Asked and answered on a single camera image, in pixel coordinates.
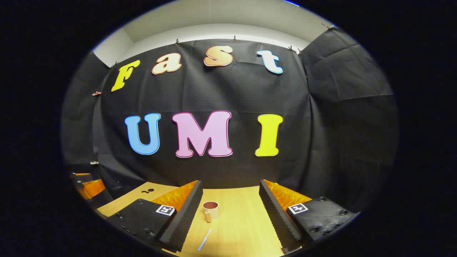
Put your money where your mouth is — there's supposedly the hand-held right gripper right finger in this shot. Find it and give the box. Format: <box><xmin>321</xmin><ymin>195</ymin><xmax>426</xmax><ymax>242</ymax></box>
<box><xmin>258</xmin><ymin>179</ymin><xmax>360</xmax><ymax>255</ymax></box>

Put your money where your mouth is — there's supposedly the wooden desktop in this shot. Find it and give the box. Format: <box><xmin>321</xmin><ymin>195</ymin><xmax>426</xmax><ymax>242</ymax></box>
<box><xmin>97</xmin><ymin>182</ymin><xmax>286</xmax><ymax>257</ymax></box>

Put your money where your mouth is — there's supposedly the beige cup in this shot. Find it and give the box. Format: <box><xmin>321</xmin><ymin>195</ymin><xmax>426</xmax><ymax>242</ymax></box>
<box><xmin>202</xmin><ymin>201</ymin><xmax>219</xmax><ymax>223</ymax></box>

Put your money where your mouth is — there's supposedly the row of small backdrop clips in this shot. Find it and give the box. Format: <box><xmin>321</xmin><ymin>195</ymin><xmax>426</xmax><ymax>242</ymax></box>
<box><xmin>111</xmin><ymin>23</ymin><xmax>338</xmax><ymax>68</ymax></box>

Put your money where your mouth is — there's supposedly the pale blue toothbrush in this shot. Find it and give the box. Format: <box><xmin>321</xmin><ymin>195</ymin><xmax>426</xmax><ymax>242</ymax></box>
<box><xmin>197</xmin><ymin>228</ymin><xmax>212</xmax><ymax>252</ymax></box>

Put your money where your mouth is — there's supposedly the black backdrop cloth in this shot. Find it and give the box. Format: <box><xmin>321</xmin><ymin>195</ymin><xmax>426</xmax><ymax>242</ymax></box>
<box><xmin>61</xmin><ymin>27</ymin><xmax>398</xmax><ymax>215</ymax></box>

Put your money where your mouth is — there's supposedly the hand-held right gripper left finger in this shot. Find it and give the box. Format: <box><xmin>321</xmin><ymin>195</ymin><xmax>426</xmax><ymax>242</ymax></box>
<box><xmin>106</xmin><ymin>180</ymin><xmax>204</xmax><ymax>253</ymax></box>

